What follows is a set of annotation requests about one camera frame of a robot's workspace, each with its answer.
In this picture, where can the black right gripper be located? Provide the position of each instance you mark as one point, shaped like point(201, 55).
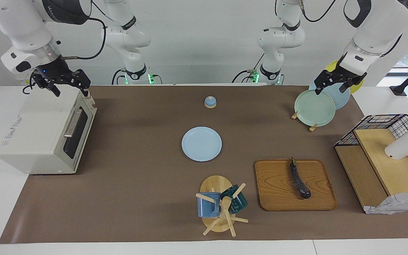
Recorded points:
point(57, 72)

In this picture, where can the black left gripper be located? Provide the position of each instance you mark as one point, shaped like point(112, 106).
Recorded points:
point(345, 78)

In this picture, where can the white toaster oven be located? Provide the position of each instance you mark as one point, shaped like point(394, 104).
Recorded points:
point(37, 134)

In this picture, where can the dark purple eggplant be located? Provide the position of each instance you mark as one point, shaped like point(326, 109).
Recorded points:
point(299, 182)

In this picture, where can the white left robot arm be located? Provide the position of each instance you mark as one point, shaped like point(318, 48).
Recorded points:
point(370, 39)

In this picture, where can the light blue racked plate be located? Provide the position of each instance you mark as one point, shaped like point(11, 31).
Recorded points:
point(342, 99)

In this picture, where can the yellow racked plate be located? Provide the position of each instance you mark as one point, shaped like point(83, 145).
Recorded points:
point(357, 86)

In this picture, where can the pale green racked plate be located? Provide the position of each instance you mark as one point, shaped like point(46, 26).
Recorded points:
point(313, 108)

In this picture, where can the wooden plate rack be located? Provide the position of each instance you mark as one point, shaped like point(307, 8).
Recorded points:
point(312, 128)

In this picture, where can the white cup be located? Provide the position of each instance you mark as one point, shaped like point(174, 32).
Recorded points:
point(402, 147)

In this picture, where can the brown table mat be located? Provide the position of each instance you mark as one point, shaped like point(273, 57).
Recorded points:
point(136, 159)

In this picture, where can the wooden shelf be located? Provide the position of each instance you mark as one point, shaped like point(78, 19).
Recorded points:
point(395, 177)

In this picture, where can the wooden tray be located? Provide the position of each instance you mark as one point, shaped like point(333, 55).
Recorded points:
point(275, 187)

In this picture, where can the dark green mug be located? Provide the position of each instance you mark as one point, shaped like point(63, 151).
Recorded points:
point(241, 205)

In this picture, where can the wooden mug tree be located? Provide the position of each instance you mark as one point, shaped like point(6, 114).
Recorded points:
point(214, 184)

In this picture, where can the blue mug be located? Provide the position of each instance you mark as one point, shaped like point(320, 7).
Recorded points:
point(205, 209)

